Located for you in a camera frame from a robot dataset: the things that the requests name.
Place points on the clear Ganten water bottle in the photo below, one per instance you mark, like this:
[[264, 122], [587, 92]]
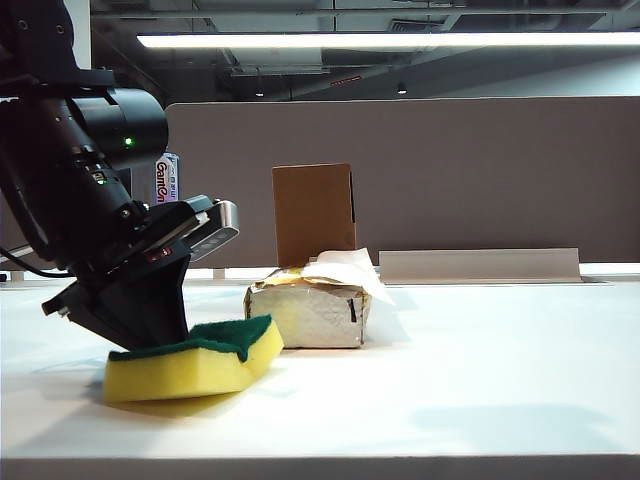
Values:
[[167, 175]]

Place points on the white tissue sheet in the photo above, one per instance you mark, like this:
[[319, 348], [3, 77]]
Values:
[[350, 270]]

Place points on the brown cardboard box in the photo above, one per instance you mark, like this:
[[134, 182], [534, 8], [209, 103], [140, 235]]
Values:
[[315, 215]]

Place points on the small brown desk partition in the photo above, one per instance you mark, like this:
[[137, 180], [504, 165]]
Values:
[[7, 225]]

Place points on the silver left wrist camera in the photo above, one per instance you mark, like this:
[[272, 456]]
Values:
[[220, 225]]

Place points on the long ceiling light strip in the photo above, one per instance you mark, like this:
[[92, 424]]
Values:
[[350, 40]]

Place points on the white soft tissue pack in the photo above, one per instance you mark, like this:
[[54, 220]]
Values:
[[320, 320]]

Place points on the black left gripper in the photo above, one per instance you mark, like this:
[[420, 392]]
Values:
[[115, 250]]

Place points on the yellow sponge with green scourer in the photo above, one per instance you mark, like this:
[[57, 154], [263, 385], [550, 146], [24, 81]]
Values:
[[190, 375]]

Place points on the large brown desk partition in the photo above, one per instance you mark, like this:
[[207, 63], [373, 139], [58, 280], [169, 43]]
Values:
[[450, 175]]

